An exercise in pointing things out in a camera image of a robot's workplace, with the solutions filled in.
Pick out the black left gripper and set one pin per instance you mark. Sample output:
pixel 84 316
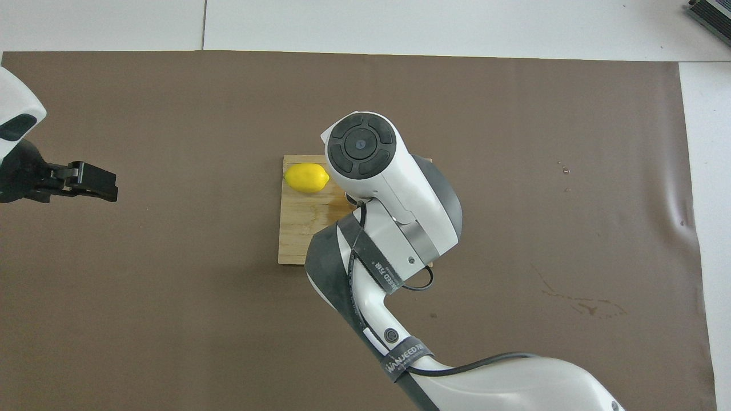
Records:
pixel 20 177

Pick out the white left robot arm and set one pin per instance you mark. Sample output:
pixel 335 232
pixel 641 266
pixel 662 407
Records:
pixel 17 97

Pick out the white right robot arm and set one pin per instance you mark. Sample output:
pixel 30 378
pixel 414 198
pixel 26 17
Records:
pixel 400 188

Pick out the brown paper table mat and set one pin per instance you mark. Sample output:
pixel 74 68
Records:
pixel 171 314

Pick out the wooden cutting board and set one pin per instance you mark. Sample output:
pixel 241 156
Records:
pixel 297 228

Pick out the yellow lemon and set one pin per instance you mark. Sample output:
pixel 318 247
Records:
pixel 306 178

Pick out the grey ribbed metal device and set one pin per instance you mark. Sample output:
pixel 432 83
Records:
pixel 714 12

